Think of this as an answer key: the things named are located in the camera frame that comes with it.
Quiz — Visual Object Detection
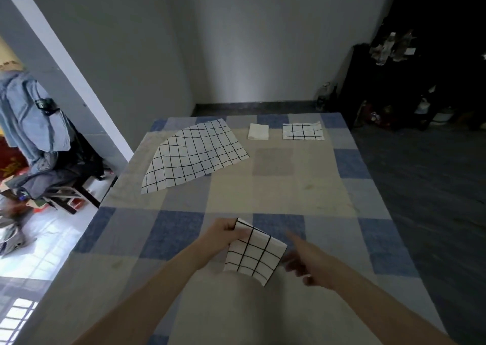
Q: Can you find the person's left hand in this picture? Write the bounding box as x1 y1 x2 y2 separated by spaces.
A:
193 217 250 270

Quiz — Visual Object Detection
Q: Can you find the person's right hand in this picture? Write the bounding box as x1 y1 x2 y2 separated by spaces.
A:
282 230 342 290

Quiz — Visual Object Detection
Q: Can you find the white black-grid cloth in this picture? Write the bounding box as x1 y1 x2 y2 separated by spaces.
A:
141 119 250 195
282 122 326 141
223 217 288 287

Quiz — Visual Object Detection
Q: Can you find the plain white cloth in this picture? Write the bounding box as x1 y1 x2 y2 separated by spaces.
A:
247 123 269 141

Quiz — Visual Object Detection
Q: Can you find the person's left forearm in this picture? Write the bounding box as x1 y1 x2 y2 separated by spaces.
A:
70 242 210 345

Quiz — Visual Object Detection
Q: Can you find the person's right forearm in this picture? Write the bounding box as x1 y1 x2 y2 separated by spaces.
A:
330 265 456 345

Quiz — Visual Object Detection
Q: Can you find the blue beige patchwork tablecloth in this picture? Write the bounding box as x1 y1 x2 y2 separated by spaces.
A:
22 112 449 345

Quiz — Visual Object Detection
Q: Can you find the black metal chair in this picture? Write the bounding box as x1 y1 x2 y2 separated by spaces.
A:
72 173 118 209

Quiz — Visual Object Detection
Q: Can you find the small wooden stool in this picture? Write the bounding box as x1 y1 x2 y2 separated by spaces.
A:
26 187 86 214

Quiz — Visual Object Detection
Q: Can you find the clear water bottle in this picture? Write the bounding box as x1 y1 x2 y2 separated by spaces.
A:
318 82 331 111

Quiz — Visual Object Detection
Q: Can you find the dark clothes heap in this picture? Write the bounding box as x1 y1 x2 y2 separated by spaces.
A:
7 128 107 201

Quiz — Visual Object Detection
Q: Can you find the blue-grey hanging garment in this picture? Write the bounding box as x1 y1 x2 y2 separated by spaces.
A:
0 69 73 174

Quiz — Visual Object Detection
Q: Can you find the red orange paper bag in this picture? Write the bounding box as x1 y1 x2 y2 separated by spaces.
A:
0 135 31 178

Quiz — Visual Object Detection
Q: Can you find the pale small items cluster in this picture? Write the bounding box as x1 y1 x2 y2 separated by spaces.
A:
370 31 418 67

